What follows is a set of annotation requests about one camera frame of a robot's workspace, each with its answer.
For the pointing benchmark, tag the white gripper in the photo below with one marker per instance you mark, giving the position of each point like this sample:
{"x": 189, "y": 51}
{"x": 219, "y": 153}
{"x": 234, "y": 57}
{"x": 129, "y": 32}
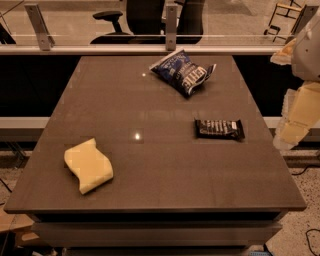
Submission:
{"x": 307, "y": 56}

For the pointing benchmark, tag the black rxbar chocolate bar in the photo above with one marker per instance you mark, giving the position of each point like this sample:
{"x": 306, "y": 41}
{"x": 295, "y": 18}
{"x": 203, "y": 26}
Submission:
{"x": 219, "y": 129}

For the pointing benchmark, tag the yellow wavy sponge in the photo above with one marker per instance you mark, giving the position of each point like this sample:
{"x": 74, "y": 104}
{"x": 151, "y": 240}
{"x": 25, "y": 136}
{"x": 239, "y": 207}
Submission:
{"x": 89, "y": 165}

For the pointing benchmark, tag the wooden cart in background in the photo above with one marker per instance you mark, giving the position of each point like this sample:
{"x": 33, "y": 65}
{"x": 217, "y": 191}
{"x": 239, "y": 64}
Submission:
{"x": 284, "y": 19}

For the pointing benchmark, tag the blue chip bag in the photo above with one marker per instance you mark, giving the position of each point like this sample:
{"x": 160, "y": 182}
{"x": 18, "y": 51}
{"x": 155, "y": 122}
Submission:
{"x": 181, "y": 73}

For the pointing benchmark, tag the black office chair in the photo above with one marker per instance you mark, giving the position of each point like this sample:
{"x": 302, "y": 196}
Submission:
{"x": 147, "y": 26}

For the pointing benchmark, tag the brown table with drawers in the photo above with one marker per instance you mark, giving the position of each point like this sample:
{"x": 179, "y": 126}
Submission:
{"x": 169, "y": 187}

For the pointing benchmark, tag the metal bracket right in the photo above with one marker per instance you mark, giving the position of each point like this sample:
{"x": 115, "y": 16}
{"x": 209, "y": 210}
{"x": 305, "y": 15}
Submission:
{"x": 308, "y": 11}

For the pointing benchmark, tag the metal bracket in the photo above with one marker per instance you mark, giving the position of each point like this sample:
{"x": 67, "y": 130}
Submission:
{"x": 308, "y": 11}
{"x": 45, "y": 40}
{"x": 171, "y": 20}

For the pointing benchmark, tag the metal bracket middle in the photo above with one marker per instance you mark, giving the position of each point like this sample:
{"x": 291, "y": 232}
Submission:
{"x": 171, "y": 20}

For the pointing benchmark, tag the metal bracket left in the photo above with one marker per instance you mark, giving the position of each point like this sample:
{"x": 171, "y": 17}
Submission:
{"x": 45, "y": 40}

